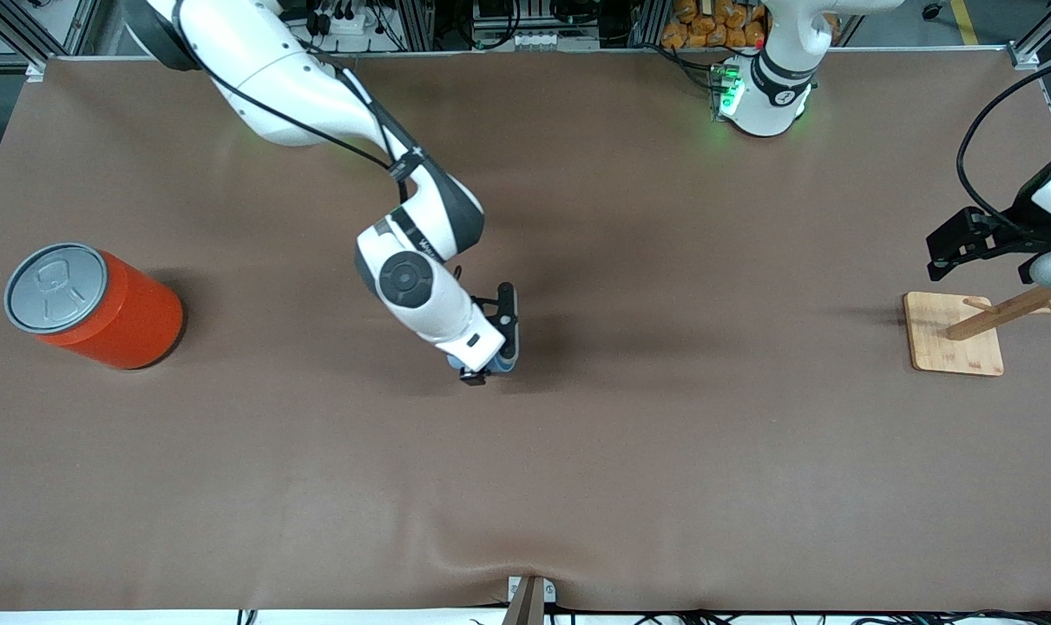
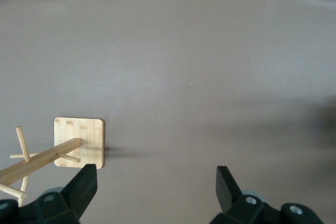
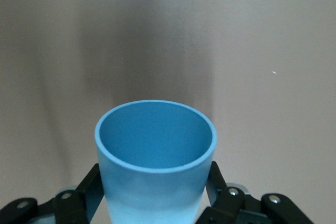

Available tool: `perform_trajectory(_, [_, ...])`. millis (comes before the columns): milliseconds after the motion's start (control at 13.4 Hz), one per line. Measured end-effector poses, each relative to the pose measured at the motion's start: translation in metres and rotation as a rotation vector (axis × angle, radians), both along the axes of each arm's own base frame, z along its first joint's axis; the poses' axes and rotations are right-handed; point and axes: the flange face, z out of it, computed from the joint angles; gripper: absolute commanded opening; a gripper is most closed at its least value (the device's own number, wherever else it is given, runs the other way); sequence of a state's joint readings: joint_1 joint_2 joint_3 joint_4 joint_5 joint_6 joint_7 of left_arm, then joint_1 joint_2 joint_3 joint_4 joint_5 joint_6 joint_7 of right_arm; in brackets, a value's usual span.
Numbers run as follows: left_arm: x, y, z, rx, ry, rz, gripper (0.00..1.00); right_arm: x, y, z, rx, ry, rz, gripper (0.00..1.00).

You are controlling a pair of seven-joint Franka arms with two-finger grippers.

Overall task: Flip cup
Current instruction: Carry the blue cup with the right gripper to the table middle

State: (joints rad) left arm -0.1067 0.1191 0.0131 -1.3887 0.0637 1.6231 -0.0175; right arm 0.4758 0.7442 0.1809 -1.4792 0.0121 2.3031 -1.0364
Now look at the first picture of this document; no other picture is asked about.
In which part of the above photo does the blue plastic cup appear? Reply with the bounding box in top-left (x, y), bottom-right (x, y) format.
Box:
top-left (447, 345), bottom-right (519, 376)

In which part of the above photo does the wooden mug tree stand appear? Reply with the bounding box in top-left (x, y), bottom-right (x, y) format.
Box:
top-left (903, 286), bottom-right (1051, 377)

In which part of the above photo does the brown table mat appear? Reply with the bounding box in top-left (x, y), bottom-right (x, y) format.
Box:
top-left (0, 50), bottom-right (1051, 613)

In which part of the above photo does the orange snack bag pile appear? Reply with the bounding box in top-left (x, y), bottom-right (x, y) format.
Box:
top-left (661, 0), bottom-right (767, 49)

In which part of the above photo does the orange can with grey lid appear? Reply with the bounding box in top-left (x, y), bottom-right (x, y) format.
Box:
top-left (4, 242), bottom-right (185, 372)

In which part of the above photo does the white power strip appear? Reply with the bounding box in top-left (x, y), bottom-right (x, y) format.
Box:
top-left (304, 0), bottom-right (387, 36)

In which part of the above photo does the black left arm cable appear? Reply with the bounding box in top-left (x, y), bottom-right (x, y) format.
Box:
top-left (956, 56), bottom-right (1051, 235)

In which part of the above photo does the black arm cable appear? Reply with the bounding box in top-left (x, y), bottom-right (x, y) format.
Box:
top-left (174, 0), bottom-right (424, 179)
top-left (956, 56), bottom-right (1051, 235)

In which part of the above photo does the aluminium frame post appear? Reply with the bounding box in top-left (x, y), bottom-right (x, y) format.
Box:
top-left (0, 0), bottom-right (101, 72)
top-left (1007, 0), bottom-right (1051, 72)

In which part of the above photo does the grey table edge bracket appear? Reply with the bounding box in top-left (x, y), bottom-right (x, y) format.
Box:
top-left (506, 575), bottom-right (557, 625)

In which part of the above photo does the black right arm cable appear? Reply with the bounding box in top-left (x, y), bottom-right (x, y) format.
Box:
top-left (174, 0), bottom-right (424, 179)

